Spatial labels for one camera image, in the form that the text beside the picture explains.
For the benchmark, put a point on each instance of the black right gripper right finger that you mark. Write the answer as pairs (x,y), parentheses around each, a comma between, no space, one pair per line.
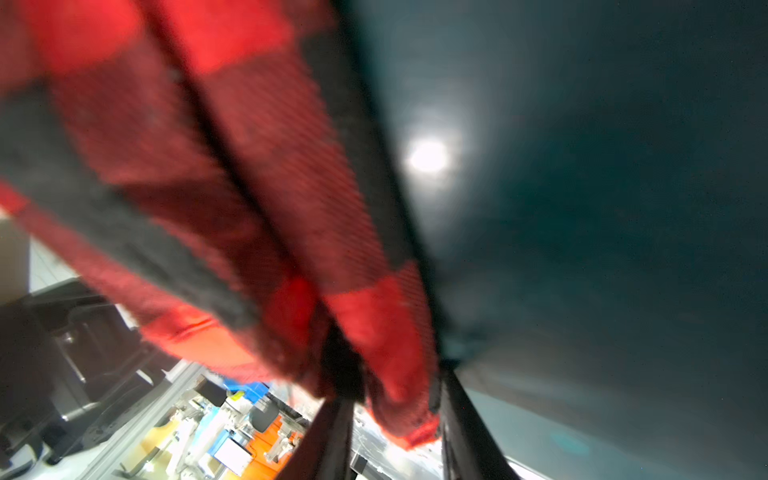
(468,448)

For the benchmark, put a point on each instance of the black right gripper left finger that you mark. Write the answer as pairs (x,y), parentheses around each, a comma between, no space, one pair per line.
(325,451)

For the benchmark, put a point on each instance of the red black plaid shirt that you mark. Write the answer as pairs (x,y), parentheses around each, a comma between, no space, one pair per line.
(213,167)

